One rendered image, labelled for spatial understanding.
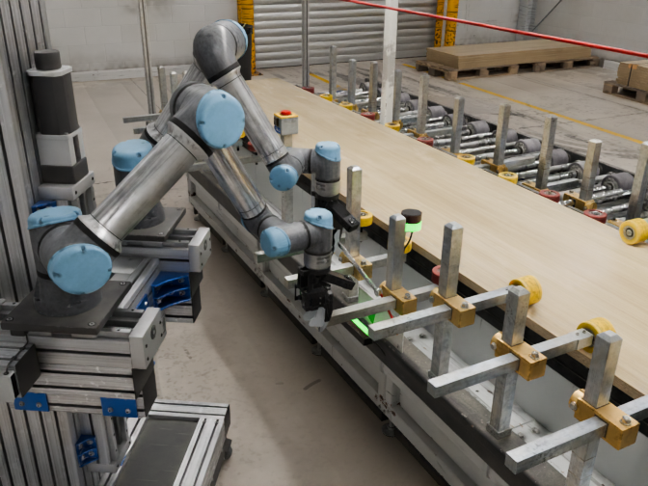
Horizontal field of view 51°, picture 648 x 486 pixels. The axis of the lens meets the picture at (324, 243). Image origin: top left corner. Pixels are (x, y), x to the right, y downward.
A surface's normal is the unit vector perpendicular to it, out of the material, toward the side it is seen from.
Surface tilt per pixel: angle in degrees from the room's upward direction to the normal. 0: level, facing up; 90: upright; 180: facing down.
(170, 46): 90
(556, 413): 90
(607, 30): 90
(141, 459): 0
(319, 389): 0
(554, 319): 0
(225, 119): 85
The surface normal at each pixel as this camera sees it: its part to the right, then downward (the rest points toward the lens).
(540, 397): -0.89, 0.18
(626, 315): 0.01, -0.91
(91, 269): 0.46, 0.45
